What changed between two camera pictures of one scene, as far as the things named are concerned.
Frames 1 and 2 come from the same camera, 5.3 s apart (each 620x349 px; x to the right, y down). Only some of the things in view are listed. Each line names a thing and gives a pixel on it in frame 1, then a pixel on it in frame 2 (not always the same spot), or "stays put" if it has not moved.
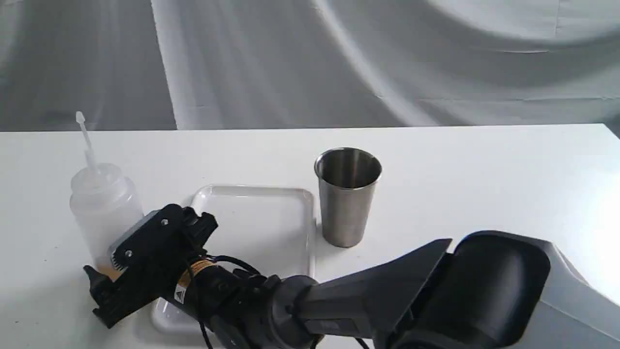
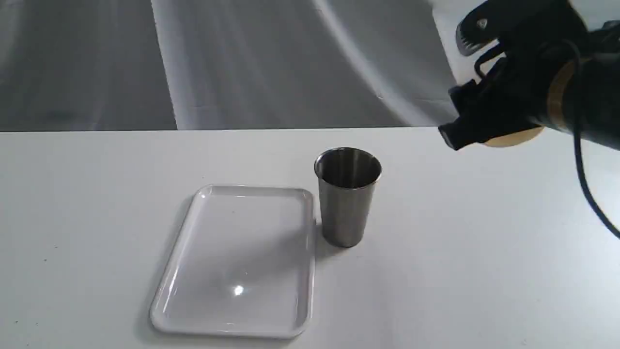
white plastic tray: [271, 229] stays put
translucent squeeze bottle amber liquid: [103, 206] -> [513, 138]
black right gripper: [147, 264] -> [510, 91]
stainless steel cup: [347, 177] stays put
